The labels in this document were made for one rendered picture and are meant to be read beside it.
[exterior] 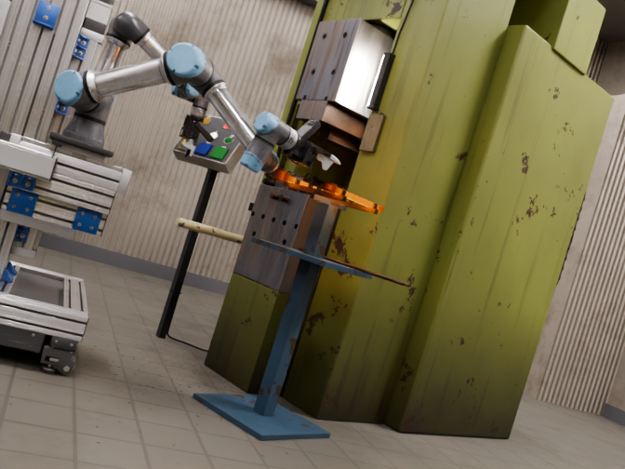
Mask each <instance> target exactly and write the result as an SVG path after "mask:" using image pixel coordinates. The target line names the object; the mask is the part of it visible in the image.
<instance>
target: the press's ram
mask: <svg viewBox="0 0 625 469"><path fill-rule="evenodd" d="M393 41H394V40H393V39H391V38H390V37H389V36H388V35H386V34H385V33H383V32H381V31H380V30H378V29H377V28H375V27H373V26H372V25H370V24H369V23H367V22H366V21H364V20H362V19H352V20H330V21H320V23H319V26H318V29H317V32H316V35H315V38H314V41H313V44H312V49H311V52H310V56H309V58H308V61H307V64H306V67H305V71H304V74H303V76H302V79H301V82H300V85H299V91H298V94H297V97H296V100H298V101H301V100H311V101H329V102H331V103H333V104H335V105H337V106H338V107H340V108H342V109H344V110H346V111H348V112H350V113H352V114H355V115H357V116H359V117H361V118H363V119H365V120H366V121H368V118H369V115H370V114H371V113H372V111H371V110H370V109H368V108H366V106H367V105H368V103H369V100H370V97H371V94H372V91H373V87H374V85H375V82H376V79H377V76H378V72H379V67H380V65H381V62H382V58H383V56H384V55H383V52H391V50H392V44H393Z"/></svg>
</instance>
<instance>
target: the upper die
mask: <svg viewBox="0 0 625 469"><path fill-rule="evenodd" d="M296 118H298V119H299V120H301V121H303V122H305V123H307V122H308V121H309V120H310V119H316V120H319V121H320V124H321V127H332V128H334V129H336V130H338V131H341V132H343V133H345V134H347V135H349V136H351V137H353V138H355V139H357V140H359V141H362V138H363V136H364V133H365V129H366V124H367V121H366V120H365V119H363V118H361V117H359V116H357V115H355V114H352V113H350V112H348V111H346V110H344V109H342V108H340V107H338V106H337V105H335V104H333V103H331V102H329V101H326V100H301V102H300V106H299V110H298V113H297V116H296ZM321 127H320V128H319V129H321Z"/></svg>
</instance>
